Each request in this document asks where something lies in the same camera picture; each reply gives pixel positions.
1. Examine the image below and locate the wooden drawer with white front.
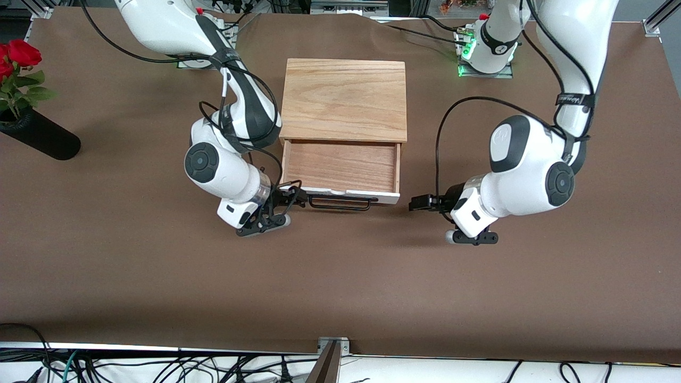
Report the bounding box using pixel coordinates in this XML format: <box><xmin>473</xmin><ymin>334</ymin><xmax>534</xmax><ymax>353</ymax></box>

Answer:
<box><xmin>280</xmin><ymin>139</ymin><xmax>401</xmax><ymax>212</ymax></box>

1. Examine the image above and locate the brown table cover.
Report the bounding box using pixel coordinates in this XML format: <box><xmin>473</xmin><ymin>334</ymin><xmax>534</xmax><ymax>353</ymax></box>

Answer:
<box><xmin>0</xmin><ymin>6</ymin><xmax>681</xmax><ymax>365</ymax></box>

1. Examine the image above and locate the light wooden cabinet box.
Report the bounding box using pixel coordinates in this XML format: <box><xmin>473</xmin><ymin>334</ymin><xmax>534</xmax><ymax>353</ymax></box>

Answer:
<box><xmin>279</xmin><ymin>59</ymin><xmax>408</xmax><ymax>145</ymax></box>

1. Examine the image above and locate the grey power strip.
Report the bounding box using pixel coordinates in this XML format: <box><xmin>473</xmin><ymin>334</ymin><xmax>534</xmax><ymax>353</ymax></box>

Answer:
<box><xmin>311</xmin><ymin>0</ymin><xmax>389</xmax><ymax>16</ymax></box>

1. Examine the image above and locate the red rose bouquet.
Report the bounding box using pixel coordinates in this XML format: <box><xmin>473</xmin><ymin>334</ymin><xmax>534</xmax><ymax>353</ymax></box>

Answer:
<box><xmin>0</xmin><ymin>39</ymin><xmax>58</xmax><ymax>122</ymax></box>

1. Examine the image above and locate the black metal drawer handle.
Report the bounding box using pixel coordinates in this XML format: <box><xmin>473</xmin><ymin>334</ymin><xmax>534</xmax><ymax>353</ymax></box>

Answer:
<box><xmin>304</xmin><ymin>194</ymin><xmax>379</xmax><ymax>212</ymax></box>

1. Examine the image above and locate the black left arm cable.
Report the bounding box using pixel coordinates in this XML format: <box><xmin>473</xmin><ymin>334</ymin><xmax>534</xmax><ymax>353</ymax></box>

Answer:
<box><xmin>435</xmin><ymin>0</ymin><xmax>595</xmax><ymax>198</ymax></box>

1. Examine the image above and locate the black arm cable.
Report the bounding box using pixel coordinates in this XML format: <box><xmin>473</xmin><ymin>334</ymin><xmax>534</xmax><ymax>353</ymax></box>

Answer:
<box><xmin>79</xmin><ymin>0</ymin><xmax>284</xmax><ymax>188</ymax></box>
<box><xmin>435</xmin><ymin>0</ymin><xmax>595</xmax><ymax>198</ymax></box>

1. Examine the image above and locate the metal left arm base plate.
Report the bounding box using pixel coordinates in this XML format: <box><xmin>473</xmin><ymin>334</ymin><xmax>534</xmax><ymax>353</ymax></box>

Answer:
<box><xmin>458</xmin><ymin>61</ymin><xmax>514</xmax><ymax>80</ymax></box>

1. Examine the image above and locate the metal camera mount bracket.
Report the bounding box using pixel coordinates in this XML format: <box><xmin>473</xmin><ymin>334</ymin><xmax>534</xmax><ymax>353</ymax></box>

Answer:
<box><xmin>318</xmin><ymin>336</ymin><xmax>351</xmax><ymax>356</ymax></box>

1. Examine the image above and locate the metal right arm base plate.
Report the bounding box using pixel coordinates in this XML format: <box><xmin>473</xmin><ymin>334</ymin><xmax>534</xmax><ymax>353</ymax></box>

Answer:
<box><xmin>177</xmin><ymin>53</ymin><xmax>213</xmax><ymax>70</ymax></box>

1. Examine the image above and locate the dark camera mount bar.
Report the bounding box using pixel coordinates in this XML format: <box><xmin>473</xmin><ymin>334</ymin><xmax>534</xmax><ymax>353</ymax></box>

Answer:
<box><xmin>305</xmin><ymin>340</ymin><xmax>342</xmax><ymax>383</ymax></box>

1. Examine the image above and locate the black cable on table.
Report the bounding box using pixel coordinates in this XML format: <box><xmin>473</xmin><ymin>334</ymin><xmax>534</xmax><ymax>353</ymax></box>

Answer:
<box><xmin>421</xmin><ymin>14</ymin><xmax>464</xmax><ymax>35</ymax></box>
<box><xmin>384</xmin><ymin>23</ymin><xmax>464</xmax><ymax>45</ymax></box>

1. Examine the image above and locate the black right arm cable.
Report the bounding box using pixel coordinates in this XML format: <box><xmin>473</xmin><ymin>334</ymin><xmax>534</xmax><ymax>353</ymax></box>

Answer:
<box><xmin>79</xmin><ymin>0</ymin><xmax>284</xmax><ymax>188</ymax></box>

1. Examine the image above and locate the teal cable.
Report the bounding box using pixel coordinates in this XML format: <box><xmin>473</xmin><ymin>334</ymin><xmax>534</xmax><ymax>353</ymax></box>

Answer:
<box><xmin>60</xmin><ymin>350</ymin><xmax>79</xmax><ymax>383</ymax></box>

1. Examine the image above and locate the black looping cable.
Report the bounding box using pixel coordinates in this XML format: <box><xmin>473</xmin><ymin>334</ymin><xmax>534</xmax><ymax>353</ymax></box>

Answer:
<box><xmin>0</xmin><ymin>322</ymin><xmax>52</xmax><ymax>368</ymax></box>

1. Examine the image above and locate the aluminium frame profile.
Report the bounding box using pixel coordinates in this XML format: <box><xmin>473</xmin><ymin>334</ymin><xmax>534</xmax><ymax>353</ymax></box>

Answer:
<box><xmin>642</xmin><ymin>0</ymin><xmax>681</xmax><ymax>38</ymax></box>
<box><xmin>31</xmin><ymin>0</ymin><xmax>58</xmax><ymax>20</ymax></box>

